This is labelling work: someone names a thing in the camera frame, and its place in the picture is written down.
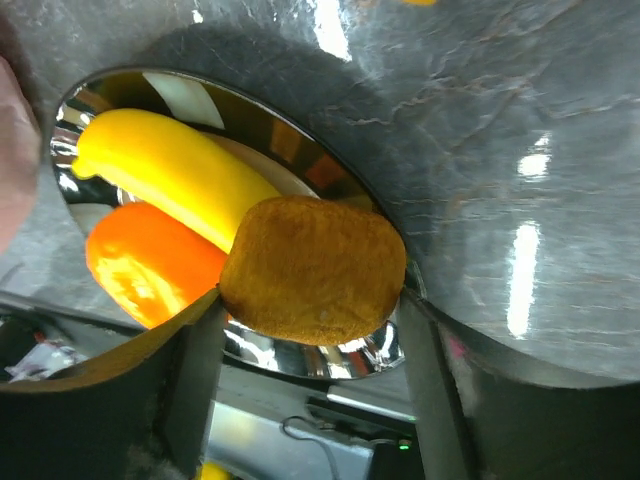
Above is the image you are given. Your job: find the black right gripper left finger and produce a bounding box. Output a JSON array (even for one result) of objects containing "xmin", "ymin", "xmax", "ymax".
[{"xmin": 1, "ymin": 289, "xmax": 226, "ymax": 479}]

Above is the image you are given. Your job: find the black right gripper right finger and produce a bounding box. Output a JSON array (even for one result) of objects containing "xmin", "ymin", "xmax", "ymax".
[{"xmin": 397, "ymin": 288, "xmax": 639, "ymax": 479}]

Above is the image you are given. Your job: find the fake orange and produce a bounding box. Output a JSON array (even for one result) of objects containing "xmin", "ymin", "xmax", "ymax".
[{"xmin": 85, "ymin": 202, "xmax": 227, "ymax": 329}]

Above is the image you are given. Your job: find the brown fake kiwi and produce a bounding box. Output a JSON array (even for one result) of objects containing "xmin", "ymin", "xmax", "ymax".
[{"xmin": 219, "ymin": 196, "xmax": 408, "ymax": 346}]

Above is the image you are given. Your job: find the yellow fake banana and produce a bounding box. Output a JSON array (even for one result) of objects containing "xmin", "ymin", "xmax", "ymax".
[{"xmin": 71, "ymin": 109, "xmax": 280, "ymax": 253}]

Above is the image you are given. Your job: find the pink plastic bag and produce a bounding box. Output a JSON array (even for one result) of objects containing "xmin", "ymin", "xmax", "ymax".
[{"xmin": 0, "ymin": 58, "xmax": 41, "ymax": 252}]

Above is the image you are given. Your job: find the dark rimmed ceramic plate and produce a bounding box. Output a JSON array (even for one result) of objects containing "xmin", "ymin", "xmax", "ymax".
[{"xmin": 46, "ymin": 68, "xmax": 405, "ymax": 381}]

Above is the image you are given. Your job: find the orange cloth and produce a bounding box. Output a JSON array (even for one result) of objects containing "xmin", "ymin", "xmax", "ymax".
[{"xmin": 402, "ymin": 0, "xmax": 438, "ymax": 6}]

